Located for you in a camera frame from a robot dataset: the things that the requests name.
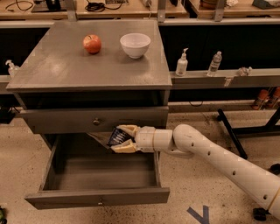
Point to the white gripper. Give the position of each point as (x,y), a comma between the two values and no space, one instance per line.
(144,138)

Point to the dark blue rxbar wrapper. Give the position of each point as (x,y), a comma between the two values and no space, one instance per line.
(118,136)

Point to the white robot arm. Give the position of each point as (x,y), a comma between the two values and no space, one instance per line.
(262,186)

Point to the open grey middle drawer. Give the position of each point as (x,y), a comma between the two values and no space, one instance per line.
(82,173)

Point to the grey wooden drawer cabinet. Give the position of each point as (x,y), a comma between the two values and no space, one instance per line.
(60,74)

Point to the closed top grey drawer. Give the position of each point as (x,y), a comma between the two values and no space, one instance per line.
(82,120)

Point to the brown paper sheet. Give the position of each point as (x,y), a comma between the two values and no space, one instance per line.
(102,138)

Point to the white pump lotion bottle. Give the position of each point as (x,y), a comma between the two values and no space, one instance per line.
(182,64)

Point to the white ceramic bowl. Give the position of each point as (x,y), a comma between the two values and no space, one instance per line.
(135,45)

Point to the red apple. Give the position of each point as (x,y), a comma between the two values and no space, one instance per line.
(92,43)

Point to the clear plastic water bottle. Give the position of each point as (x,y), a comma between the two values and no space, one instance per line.
(214,65)

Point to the crumpled clear plastic wrapper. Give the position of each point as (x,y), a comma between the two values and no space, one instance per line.
(244,71)

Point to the clear pump sanitizer bottle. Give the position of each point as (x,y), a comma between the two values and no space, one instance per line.
(12,68)

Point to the orange spray bottle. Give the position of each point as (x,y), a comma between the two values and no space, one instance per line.
(272,101)
(260,99)

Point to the black metal stand frame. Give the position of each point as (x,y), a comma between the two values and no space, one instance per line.
(269,129)

